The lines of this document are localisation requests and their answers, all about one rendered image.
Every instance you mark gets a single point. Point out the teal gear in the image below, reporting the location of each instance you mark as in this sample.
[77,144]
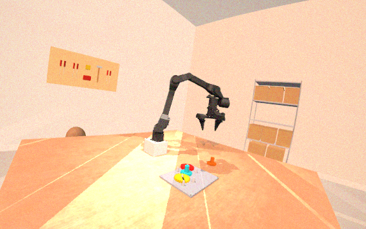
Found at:
[186,171]

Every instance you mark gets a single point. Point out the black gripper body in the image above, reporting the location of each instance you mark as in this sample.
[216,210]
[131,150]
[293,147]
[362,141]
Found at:
[207,115]

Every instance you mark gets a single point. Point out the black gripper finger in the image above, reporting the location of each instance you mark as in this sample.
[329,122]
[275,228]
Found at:
[202,122]
[216,124]

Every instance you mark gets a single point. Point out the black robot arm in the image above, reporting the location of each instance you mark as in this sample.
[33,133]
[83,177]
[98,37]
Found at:
[158,133]

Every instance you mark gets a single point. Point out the orange gear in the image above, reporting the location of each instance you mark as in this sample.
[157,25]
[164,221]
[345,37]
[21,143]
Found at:
[211,162]

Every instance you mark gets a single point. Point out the yellow gear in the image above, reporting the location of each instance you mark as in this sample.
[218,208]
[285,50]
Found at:
[180,179]

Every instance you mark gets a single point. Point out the red gear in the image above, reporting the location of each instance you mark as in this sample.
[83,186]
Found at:
[183,167]

